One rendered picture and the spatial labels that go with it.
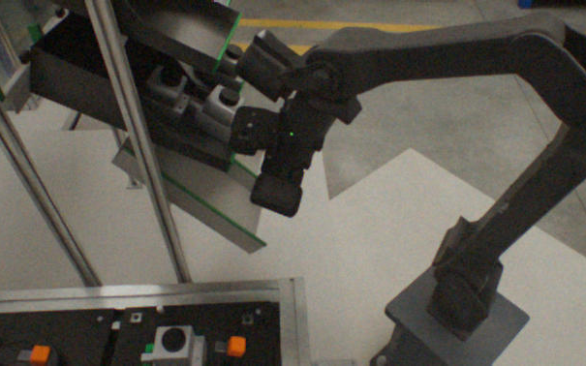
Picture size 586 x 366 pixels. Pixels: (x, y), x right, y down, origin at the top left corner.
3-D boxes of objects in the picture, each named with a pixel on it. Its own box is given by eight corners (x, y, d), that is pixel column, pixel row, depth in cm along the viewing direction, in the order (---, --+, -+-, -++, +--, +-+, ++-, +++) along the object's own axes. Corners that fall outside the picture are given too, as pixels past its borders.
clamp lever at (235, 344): (230, 360, 63) (245, 337, 58) (229, 374, 61) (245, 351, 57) (205, 357, 62) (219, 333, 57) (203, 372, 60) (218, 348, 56)
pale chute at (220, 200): (262, 200, 87) (278, 191, 84) (250, 255, 77) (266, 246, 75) (142, 111, 75) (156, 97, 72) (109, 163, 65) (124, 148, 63)
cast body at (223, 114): (239, 131, 70) (255, 98, 65) (228, 145, 66) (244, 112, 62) (193, 104, 69) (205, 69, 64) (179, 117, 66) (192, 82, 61)
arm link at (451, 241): (685, 75, 34) (606, 38, 36) (689, 121, 30) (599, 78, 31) (479, 265, 59) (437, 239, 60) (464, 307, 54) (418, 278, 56)
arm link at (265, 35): (375, 45, 47) (289, -17, 48) (341, 79, 42) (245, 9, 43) (333, 112, 56) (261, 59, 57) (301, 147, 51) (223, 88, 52)
